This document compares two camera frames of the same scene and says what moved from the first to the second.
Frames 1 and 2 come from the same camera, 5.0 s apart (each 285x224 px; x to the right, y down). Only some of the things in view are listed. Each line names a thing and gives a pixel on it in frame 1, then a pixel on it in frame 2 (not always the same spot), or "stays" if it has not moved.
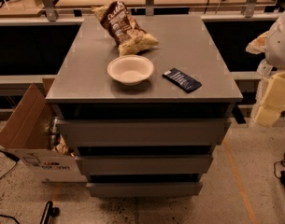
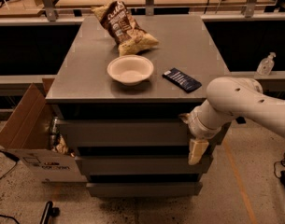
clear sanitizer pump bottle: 264,68 stays
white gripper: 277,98 → 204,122
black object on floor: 49,213 stays
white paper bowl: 131,70 stays
